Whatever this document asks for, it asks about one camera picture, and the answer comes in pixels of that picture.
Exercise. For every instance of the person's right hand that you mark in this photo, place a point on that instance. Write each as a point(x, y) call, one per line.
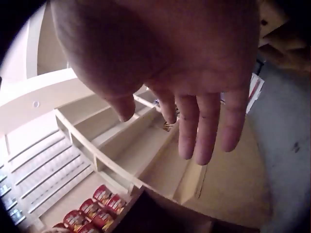
point(158, 43)

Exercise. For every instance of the person's right index finger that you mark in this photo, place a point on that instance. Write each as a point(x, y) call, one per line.
point(167, 109)

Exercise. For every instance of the person's right thumb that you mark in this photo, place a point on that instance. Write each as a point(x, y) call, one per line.
point(121, 106)

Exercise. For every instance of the person's right little finger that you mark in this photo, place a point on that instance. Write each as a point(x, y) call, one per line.
point(233, 123)

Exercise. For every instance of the person's right ring finger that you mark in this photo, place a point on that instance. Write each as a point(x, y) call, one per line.
point(207, 133)

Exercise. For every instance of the person's right middle finger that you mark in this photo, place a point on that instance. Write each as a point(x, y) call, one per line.
point(187, 131)

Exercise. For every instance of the striped snack packet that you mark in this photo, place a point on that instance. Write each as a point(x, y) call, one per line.
point(168, 126)

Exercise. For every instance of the white carton with red print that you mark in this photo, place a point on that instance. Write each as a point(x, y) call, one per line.
point(255, 89)

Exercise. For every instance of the large open cardboard box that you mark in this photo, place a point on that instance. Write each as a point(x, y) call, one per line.
point(230, 182)

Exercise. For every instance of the full shop shelf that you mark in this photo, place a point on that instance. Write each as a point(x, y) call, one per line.
point(73, 150)

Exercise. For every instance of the stack of flat cardboard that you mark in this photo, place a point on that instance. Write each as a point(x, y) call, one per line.
point(286, 31)

